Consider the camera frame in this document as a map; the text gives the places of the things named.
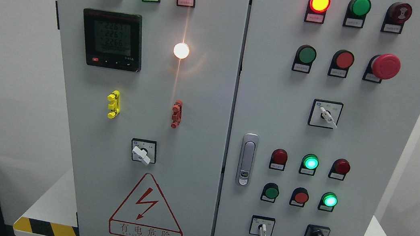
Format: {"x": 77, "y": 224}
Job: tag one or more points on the red terminal connector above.
{"x": 176, "y": 114}

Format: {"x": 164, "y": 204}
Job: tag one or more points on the white lit indicator light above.
{"x": 181, "y": 50}

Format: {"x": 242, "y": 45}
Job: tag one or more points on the dark red indicator light left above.
{"x": 278, "y": 160}

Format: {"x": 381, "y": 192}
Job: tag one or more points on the dark red indicator light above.
{"x": 278, "y": 160}
{"x": 339, "y": 169}

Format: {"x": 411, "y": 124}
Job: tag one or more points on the grey left cabinet door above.
{"x": 189, "y": 158}

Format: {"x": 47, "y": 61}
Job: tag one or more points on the grey cabinet door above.
{"x": 189, "y": 158}
{"x": 274, "y": 103}

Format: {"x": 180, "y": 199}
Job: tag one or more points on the green push button lower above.
{"x": 270, "y": 192}

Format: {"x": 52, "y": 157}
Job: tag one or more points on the green push button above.
{"x": 270, "y": 192}
{"x": 304, "y": 58}

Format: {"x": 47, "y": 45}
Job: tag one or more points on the yellow terminal connector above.
{"x": 114, "y": 104}

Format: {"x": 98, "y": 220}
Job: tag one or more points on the green lit indicator light middle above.
{"x": 309, "y": 164}

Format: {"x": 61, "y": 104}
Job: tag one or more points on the green push button upper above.
{"x": 304, "y": 58}

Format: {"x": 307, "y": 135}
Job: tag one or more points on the red electric hazard warning sign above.
{"x": 144, "y": 212}

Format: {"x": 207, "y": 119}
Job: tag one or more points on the red push button lower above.
{"x": 299, "y": 197}

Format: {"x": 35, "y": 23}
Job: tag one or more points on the red push button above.
{"x": 299, "y": 197}
{"x": 341, "y": 61}

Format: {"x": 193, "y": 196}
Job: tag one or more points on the black digital power meter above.
{"x": 113, "y": 39}

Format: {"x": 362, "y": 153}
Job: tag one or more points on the grey right cabinet door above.
{"x": 274, "y": 103}

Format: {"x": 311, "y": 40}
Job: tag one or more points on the dark red indicator light right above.
{"x": 339, "y": 169}

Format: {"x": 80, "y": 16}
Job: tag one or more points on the red push button upper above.
{"x": 341, "y": 61}

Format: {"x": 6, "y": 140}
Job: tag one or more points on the green lit indicator light lower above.
{"x": 328, "y": 201}

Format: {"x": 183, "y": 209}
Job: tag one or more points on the red lit indicator light right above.
{"x": 316, "y": 11}

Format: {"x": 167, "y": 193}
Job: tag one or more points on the red emergency stop mushroom button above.
{"x": 382, "y": 67}

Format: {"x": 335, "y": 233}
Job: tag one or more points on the green unlit indicator light top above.
{"x": 356, "y": 13}

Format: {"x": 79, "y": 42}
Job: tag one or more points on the dark red buzzer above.
{"x": 396, "y": 16}

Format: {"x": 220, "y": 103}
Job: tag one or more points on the silver door lock handle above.
{"x": 246, "y": 158}

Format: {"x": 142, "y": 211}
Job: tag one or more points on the white selector switch left door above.
{"x": 144, "y": 151}

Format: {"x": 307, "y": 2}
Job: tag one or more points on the white selector switch upper right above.
{"x": 325, "y": 114}

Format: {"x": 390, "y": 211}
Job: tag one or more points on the white selector switch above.
{"x": 325, "y": 114}
{"x": 262, "y": 226}

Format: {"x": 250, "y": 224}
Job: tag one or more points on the white selector switch lower right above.
{"x": 262, "y": 226}

